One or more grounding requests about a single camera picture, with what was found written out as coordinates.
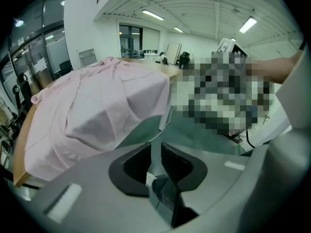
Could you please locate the pink shirt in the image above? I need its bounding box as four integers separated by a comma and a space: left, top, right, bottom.
24, 56, 171, 182

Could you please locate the person's right forearm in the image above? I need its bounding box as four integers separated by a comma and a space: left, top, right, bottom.
250, 50, 303, 84

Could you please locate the white floor cable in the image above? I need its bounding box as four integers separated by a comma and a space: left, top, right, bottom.
148, 105, 176, 143

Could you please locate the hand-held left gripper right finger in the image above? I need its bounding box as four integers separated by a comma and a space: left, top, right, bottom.
161, 142, 251, 228

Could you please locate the person's left shoe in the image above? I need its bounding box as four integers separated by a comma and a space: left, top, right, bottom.
145, 171, 157, 186

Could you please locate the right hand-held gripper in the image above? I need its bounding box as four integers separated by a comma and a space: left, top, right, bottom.
217, 37, 249, 58

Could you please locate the white cabinet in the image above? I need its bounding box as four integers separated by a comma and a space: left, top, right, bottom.
143, 52, 161, 61

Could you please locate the grey folding table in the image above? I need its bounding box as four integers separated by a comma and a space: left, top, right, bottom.
79, 49, 97, 67

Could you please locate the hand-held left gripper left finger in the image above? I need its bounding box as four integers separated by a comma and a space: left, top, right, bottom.
31, 143, 152, 233

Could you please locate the beige board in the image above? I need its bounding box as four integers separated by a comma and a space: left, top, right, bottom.
166, 42, 183, 65

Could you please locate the black ergonomic chair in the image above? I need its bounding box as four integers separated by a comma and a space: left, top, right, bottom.
11, 73, 32, 111

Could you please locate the glass entrance door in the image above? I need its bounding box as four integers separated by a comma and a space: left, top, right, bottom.
0, 25, 71, 99

